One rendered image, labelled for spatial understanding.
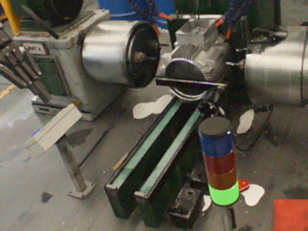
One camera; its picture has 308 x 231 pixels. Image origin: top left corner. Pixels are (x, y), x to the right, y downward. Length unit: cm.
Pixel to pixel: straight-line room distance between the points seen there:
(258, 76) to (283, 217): 40
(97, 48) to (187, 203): 65
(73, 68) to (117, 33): 22
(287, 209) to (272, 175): 14
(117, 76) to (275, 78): 56
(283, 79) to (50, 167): 85
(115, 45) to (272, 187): 70
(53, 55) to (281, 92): 85
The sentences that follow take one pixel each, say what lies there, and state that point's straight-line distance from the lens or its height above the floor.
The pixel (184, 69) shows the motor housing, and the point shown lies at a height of 98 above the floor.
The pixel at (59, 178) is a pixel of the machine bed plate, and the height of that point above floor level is 80.
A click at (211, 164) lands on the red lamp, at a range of 75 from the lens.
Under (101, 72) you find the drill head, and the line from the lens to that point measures 142.
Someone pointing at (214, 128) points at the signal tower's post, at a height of 122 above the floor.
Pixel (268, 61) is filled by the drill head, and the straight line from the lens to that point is 112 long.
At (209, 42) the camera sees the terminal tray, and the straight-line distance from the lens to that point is 130.
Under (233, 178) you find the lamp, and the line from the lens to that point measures 78.
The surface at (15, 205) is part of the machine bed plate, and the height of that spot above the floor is 80.
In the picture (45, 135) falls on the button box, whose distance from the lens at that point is 111.
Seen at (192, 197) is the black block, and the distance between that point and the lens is 108.
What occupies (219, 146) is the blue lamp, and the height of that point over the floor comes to 119.
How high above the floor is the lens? 165
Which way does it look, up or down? 31 degrees down
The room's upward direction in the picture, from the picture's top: 10 degrees counter-clockwise
